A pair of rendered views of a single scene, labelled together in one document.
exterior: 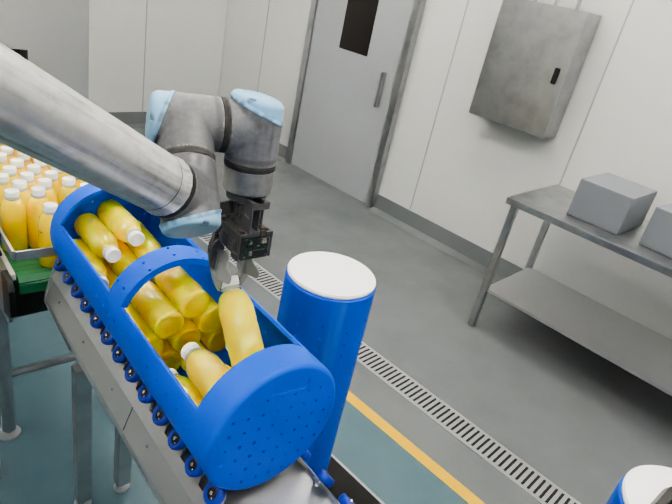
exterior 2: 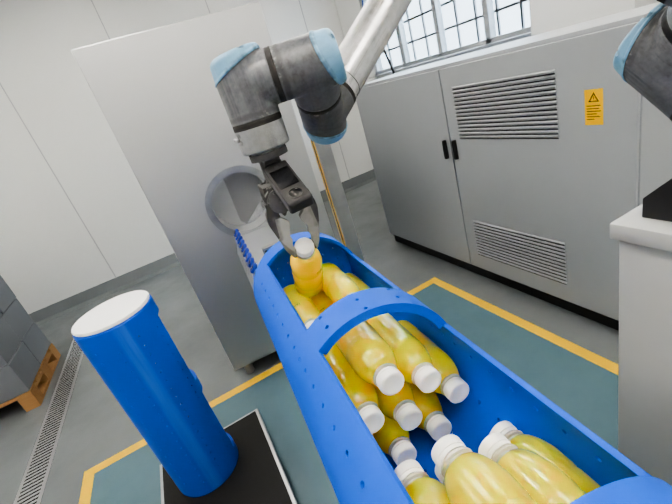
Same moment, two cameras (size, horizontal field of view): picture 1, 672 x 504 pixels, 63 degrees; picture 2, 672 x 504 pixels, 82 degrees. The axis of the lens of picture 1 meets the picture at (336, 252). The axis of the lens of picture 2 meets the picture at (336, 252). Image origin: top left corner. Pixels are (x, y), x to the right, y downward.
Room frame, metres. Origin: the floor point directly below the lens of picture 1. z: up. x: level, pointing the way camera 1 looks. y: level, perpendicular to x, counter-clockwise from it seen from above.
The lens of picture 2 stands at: (1.52, 0.62, 1.55)
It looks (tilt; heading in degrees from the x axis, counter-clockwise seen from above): 23 degrees down; 211
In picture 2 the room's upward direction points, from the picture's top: 18 degrees counter-clockwise
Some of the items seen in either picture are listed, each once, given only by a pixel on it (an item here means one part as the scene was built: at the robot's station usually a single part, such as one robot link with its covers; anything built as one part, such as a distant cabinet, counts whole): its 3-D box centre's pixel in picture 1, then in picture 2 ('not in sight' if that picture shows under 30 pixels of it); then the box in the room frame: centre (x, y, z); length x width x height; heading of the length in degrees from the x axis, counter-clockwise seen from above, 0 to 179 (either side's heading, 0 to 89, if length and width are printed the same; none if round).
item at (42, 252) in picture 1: (88, 246); not in sight; (1.46, 0.75, 0.96); 0.40 x 0.01 x 0.03; 135
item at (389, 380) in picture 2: not in sight; (391, 381); (1.14, 0.41, 1.15); 0.04 x 0.02 x 0.04; 135
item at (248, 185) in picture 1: (249, 178); (261, 138); (0.92, 0.18, 1.50); 0.10 x 0.09 x 0.05; 136
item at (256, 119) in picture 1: (252, 130); (246, 88); (0.92, 0.18, 1.58); 0.10 x 0.09 x 0.12; 119
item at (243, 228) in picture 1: (244, 222); (277, 180); (0.91, 0.17, 1.41); 0.09 x 0.08 x 0.12; 46
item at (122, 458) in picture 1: (124, 425); not in sight; (1.41, 0.59, 0.31); 0.06 x 0.06 x 0.63; 45
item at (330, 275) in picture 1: (331, 274); not in sight; (1.50, 0.00, 1.03); 0.28 x 0.28 x 0.01
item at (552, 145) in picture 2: not in sight; (485, 169); (-1.21, 0.29, 0.72); 2.15 x 0.54 x 1.45; 51
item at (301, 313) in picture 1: (307, 384); not in sight; (1.50, 0.00, 0.59); 0.28 x 0.28 x 0.88
